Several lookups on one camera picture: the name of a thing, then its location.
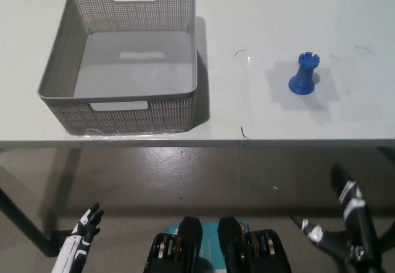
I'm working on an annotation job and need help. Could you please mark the black robot legs with teal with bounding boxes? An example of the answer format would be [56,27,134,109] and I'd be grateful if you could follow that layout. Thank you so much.
[143,216,293,273]

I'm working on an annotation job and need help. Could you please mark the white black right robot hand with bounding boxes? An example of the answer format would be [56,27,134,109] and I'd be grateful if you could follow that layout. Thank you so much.
[291,161,387,273]

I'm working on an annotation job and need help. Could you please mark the grey perforated plastic basket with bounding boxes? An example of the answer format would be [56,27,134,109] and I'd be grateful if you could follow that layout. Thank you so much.
[36,0,198,136]

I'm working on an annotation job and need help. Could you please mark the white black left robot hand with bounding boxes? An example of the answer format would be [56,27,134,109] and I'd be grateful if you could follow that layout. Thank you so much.
[51,203,105,273]

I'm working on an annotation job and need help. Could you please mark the blue rook chess piece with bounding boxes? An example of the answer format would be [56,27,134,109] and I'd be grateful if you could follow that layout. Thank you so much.
[288,51,320,96]

